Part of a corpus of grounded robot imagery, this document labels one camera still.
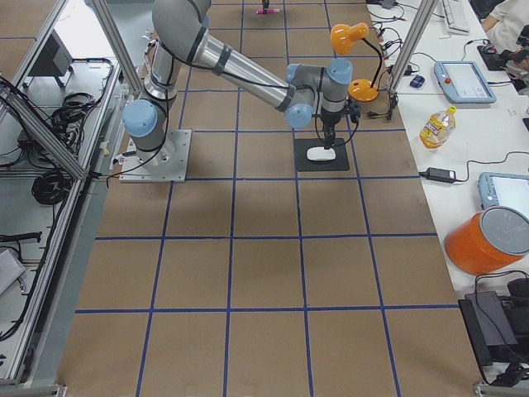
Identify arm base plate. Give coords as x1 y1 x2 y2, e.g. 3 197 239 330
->
119 129 192 183

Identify orange cylindrical container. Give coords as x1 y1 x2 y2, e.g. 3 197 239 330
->
444 206 528 275

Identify black mousepad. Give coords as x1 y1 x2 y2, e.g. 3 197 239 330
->
294 138 350 172

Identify aluminium frame post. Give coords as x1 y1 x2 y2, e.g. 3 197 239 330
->
388 0 437 93

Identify blue teach pendant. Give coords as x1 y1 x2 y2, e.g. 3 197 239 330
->
433 61 497 104
478 172 528 216

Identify black power adapter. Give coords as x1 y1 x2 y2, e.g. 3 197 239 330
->
419 167 458 184

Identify yellow drink bottle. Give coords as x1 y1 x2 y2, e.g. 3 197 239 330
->
419 106 457 149

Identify pink highlighter pen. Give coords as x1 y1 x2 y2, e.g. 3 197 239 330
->
255 8 280 15

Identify black lamp power cord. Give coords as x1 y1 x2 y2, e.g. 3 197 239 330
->
365 93 400 122

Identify white keyboard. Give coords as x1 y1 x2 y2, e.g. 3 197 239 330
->
439 0 469 36

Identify white computer mouse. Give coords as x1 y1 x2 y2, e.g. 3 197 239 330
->
306 146 336 162

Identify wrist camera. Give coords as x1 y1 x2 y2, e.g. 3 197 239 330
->
346 98 361 124

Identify orange desk lamp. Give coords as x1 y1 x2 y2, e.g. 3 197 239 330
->
329 22 380 103

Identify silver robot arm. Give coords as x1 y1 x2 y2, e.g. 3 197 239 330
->
147 1 353 163

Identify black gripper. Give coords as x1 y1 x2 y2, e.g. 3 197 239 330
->
261 0 344 150

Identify dark blue checkered pouch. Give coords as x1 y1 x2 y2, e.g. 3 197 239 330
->
409 75 426 88

